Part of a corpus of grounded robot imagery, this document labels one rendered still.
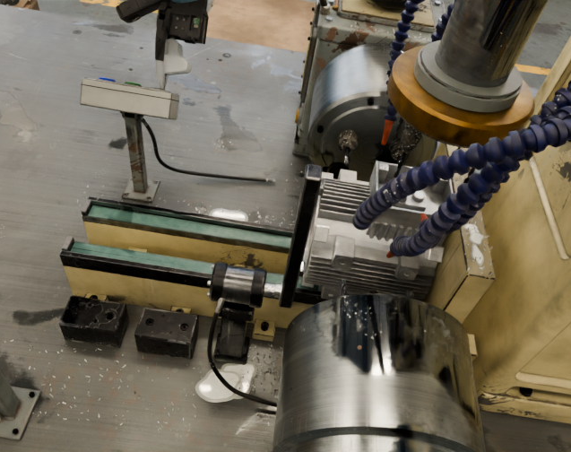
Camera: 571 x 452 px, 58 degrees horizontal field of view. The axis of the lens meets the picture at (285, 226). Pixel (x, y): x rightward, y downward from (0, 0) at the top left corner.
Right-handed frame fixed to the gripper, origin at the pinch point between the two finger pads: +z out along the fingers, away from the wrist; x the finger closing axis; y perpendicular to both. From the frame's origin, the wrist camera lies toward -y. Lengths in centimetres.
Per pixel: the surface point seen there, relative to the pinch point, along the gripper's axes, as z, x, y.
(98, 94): 4.4, -3.5, -10.2
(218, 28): -45, 209, -23
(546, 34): -93, 297, 203
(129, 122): 8.7, 1.2, -5.3
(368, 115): 0.0, -6.2, 40.0
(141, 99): 4.0, -3.5, -2.1
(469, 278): 20, -36, 53
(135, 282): 35.9, -13.7, 3.3
